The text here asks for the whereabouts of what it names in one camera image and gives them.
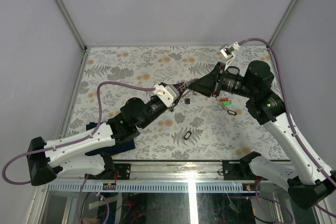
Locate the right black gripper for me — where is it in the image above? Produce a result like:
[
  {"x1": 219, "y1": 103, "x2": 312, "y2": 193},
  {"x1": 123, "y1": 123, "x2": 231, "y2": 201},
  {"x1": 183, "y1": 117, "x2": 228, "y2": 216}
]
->
[{"x1": 188, "y1": 61, "x2": 256, "y2": 99}]

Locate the silver keyring holder with rings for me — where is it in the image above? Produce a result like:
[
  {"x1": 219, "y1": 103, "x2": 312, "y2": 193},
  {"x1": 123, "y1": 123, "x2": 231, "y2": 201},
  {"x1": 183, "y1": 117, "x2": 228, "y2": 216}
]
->
[{"x1": 174, "y1": 81, "x2": 192, "y2": 97}]

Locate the black oval key tag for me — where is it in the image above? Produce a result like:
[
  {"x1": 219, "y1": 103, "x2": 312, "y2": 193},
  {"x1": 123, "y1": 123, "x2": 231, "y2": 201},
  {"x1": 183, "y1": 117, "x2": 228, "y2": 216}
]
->
[{"x1": 183, "y1": 131, "x2": 192, "y2": 140}]

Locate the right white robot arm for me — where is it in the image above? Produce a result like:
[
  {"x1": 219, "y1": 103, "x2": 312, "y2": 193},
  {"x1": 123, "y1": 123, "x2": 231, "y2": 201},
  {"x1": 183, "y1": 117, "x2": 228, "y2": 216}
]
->
[{"x1": 188, "y1": 60, "x2": 335, "y2": 210}]

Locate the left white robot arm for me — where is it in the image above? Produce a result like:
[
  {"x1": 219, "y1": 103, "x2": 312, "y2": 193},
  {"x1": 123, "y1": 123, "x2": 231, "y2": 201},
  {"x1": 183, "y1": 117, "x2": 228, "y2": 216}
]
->
[{"x1": 27, "y1": 84, "x2": 184, "y2": 186}]

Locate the green key tag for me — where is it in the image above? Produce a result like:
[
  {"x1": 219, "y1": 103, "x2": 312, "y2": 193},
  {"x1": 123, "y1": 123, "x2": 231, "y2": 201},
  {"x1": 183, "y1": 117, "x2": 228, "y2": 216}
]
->
[{"x1": 222, "y1": 101, "x2": 232, "y2": 106}]

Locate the floral patterned table mat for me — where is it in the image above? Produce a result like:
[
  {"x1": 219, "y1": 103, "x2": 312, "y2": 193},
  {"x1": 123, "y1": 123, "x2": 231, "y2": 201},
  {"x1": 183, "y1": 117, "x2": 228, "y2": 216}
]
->
[{"x1": 66, "y1": 46, "x2": 287, "y2": 160}]

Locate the black key with fob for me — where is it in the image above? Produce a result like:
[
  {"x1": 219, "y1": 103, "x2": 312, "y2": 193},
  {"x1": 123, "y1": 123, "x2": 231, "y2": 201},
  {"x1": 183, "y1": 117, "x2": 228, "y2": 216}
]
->
[{"x1": 227, "y1": 110, "x2": 238, "y2": 116}]

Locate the dark blue cloth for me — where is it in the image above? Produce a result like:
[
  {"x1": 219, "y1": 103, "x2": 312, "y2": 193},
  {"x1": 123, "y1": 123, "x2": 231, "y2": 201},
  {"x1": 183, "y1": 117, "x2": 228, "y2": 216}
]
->
[{"x1": 85, "y1": 119, "x2": 140, "y2": 156}]

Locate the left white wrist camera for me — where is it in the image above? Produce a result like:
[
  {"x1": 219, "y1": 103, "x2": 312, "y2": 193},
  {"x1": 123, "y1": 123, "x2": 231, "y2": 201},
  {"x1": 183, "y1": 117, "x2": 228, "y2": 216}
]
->
[{"x1": 153, "y1": 84, "x2": 177, "y2": 108}]

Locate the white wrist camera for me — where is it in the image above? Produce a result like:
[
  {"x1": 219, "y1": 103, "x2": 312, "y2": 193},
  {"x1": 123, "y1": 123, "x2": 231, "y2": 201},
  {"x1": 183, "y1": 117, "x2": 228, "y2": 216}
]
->
[
  {"x1": 153, "y1": 84, "x2": 177, "y2": 108},
  {"x1": 220, "y1": 42, "x2": 240, "y2": 71}
]

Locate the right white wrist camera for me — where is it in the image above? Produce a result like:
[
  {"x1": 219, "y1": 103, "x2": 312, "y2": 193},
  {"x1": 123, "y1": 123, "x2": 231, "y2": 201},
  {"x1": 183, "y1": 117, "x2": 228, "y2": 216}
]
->
[{"x1": 220, "y1": 42, "x2": 240, "y2": 71}]

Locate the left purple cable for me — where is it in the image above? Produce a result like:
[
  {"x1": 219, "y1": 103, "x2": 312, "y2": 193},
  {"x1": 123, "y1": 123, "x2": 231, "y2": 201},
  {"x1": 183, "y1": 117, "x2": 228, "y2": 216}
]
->
[{"x1": 2, "y1": 81, "x2": 158, "y2": 224}]

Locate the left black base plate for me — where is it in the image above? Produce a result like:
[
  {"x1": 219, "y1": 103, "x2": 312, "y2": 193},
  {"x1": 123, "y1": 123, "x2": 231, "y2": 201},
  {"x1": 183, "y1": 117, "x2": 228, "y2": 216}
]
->
[{"x1": 114, "y1": 163, "x2": 131, "y2": 180}]

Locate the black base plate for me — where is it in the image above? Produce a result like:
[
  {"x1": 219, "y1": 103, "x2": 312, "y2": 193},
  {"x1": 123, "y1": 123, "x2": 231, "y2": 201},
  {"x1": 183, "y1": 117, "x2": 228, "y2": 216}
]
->
[
  {"x1": 114, "y1": 163, "x2": 131, "y2": 180},
  {"x1": 222, "y1": 161, "x2": 261, "y2": 180}
]

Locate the aluminium front rail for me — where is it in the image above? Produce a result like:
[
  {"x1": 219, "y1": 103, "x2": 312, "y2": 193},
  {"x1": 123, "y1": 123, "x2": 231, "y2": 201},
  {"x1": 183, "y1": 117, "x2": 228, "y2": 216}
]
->
[{"x1": 39, "y1": 160, "x2": 321, "y2": 182}]

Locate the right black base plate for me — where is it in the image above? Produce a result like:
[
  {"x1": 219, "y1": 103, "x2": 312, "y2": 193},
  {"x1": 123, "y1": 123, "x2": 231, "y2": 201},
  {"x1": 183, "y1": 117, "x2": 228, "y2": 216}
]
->
[{"x1": 222, "y1": 161, "x2": 261, "y2": 180}]

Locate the slotted grey cable duct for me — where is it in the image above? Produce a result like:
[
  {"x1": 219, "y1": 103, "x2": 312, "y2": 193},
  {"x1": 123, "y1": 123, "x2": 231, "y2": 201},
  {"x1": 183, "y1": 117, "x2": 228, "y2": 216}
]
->
[{"x1": 48, "y1": 182, "x2": 255, "y2": 194}]

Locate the right aluminium frame post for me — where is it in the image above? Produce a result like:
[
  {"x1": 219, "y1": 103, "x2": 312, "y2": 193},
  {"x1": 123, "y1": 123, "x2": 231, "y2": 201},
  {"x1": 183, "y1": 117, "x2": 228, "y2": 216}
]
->
[{"x1": 269, "y1": 0, "x2": 300, "y2": 46}]

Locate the aluminium frame post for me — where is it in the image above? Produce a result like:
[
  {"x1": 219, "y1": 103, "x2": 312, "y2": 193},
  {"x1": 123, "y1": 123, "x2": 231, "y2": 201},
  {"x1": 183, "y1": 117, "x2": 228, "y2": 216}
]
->
[
  {"x1": 53, "y1": 0, "x2": 87, "y2": 51},
  {"x1": 269, "y1": 0, "x2": 300, "y2": 46}
]

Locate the left aluminium frame post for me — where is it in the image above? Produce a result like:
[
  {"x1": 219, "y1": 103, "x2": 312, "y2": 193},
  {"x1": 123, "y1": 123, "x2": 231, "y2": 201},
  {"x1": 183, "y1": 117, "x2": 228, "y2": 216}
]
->
[{"x1": 53, "y1": 0, "x2": 87, "y2": 51}]

